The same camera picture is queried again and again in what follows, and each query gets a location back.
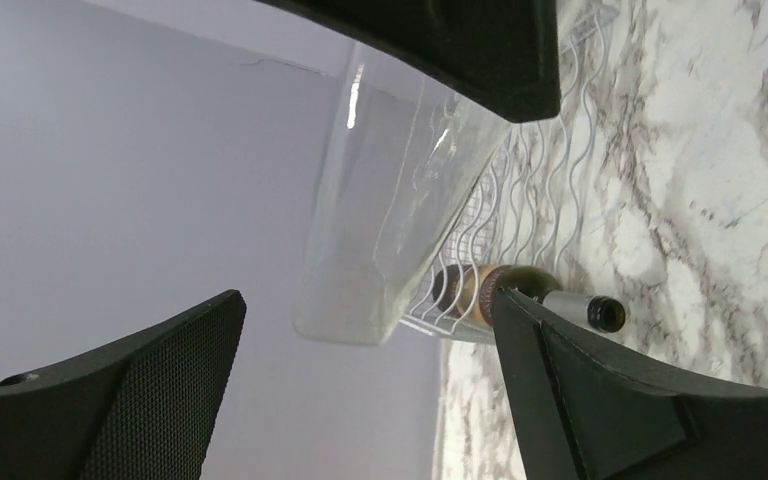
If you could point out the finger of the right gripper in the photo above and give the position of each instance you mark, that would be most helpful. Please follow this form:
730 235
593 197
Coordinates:
501 54

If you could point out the white wire wine rack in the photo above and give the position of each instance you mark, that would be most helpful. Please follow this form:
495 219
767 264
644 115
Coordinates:
528 205

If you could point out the clear square glass bottle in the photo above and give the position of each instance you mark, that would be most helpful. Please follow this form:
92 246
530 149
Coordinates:
401 159

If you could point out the dark labelled wine bottle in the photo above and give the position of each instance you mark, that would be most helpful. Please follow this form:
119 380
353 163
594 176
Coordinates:
466 293

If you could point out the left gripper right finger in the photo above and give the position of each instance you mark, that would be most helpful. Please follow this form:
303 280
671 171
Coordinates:
585 407

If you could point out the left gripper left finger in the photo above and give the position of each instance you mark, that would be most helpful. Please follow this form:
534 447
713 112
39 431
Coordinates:
141 407

